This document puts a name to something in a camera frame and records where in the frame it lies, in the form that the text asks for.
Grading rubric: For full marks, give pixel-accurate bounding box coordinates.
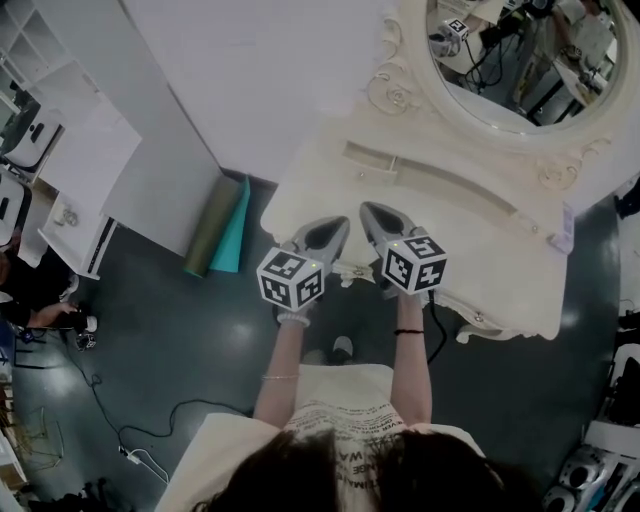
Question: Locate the white box black emblem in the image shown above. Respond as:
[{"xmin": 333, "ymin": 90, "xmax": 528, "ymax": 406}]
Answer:
[
  {"xmin": 0, "ymin": 174, "xmax": 34, "ymax": 246},
  {"xmin": 2, "ymin": 107, "xmax": 66, "ymax": 174}
]

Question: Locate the cream ornate dressing table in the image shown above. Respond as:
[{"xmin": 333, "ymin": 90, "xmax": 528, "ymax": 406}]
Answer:
[{"xmin": 260, "ymin": 0, "xmax": 640, "ymax": 344}]

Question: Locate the pale purple packet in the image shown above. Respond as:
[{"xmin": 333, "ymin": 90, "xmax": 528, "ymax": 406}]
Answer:
[{"xmin": 548, "ymin": 201, "xmax": 575, "ymax": 255}]

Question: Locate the person's left hand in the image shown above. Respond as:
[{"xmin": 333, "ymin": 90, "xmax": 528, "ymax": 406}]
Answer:
[{"xmin": 276, "ymin": 301, "xmax": 318, "ymax": 330}]

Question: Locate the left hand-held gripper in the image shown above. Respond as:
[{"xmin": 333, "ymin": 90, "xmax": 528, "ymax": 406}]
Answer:
[{"xmin": 256, "ymin": 215, "xmax": 351, "ymax": 313}]

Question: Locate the silver round-faced device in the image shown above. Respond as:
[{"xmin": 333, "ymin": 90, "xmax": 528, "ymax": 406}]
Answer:
[
  {"xmin": 542, "ymin": 487, "xmax": 581, "ymax": 512},
  {"xmin": 557, "ymin": 444, "xmax": 616, "ymax": 494}
]

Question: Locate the teal rolled mat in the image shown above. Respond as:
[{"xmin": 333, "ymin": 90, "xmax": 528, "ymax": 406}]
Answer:
[{"xmin": 208, "ymin": 174, "xmax": 252, "ymax": 275}]

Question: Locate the oval mirror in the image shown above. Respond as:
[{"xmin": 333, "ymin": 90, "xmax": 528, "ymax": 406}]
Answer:
[{"xmin": 424, "ymin": 0, "xmax": 629, "ymax": 136}]

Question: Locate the person's left forearm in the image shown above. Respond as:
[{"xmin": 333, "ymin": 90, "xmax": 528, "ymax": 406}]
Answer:
[{"xmin": 252, "ymin": 322, "xmax": 310, "ymax": 431}]

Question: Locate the cream printed shirt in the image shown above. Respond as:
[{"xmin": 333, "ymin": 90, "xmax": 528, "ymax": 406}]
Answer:
[{"xmin": 154, "ymin": 363, "xmax": 489, "ymax": 512}]

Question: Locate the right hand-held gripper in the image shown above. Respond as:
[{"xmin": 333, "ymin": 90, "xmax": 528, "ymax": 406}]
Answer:
[{"xmin": 359, "ymin": 200, "xmax": 448, "ymax": 301}]

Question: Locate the white power strip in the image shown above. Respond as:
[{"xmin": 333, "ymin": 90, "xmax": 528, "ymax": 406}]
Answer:
[{"xmin": 118, "ymin": 446, "xmax": 170, "ymax": 484}]

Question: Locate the olive rolled mat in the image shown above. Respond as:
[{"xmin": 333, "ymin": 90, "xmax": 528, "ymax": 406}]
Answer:
[{"xmin": 182, "ymin": 174, "xmax": 242, "ymax": 279}]

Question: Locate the person's right forearm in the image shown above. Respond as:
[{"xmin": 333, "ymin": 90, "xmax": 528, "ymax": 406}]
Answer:
[{"xmin": 389, "ymin": 294, "xmax": 434, "ymax": 434}]

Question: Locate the small cream drawer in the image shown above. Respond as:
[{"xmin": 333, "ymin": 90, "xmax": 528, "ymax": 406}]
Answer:
[
  {"xmin": 514, "ymin": 212, "xmax": 551, "ymax": 240},
  {"xmin": 342, "ymin": 140, "xmax": 400, "ymax": 185}
]

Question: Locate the black floor cable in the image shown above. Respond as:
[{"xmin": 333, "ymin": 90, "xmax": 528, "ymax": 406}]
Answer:
[{"xmin": 64, "ymin": 344, "xmax": 254, "ymax": 439}]

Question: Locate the white side table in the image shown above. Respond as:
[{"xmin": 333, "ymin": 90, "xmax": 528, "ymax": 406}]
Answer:
[{"xmin": 38, "ymin": 189, "xmax": 119, "ymax": 281}]

